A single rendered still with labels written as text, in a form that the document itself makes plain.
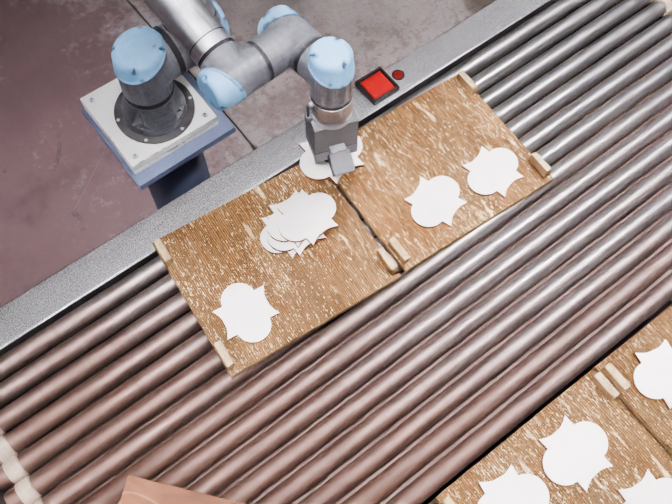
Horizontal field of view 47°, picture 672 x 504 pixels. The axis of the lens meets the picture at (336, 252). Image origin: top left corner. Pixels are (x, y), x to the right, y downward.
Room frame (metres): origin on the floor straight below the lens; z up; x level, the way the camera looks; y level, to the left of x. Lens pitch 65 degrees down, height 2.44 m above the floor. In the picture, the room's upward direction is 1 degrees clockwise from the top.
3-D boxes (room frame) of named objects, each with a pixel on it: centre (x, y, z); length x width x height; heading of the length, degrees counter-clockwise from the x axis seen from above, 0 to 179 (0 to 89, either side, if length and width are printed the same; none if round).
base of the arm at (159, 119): (1.08, 0.43, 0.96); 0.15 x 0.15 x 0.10
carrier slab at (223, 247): (0.68, 0.13, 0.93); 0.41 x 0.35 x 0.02; 123
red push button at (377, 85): (1.15, -0.09, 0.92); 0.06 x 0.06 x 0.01; 38
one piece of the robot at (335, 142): (0.80, 0.01, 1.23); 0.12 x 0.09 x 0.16; 19
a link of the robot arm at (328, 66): (0.83, 0.02, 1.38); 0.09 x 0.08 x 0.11; 42
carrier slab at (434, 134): (0.92, -0.22, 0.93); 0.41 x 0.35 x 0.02; 125
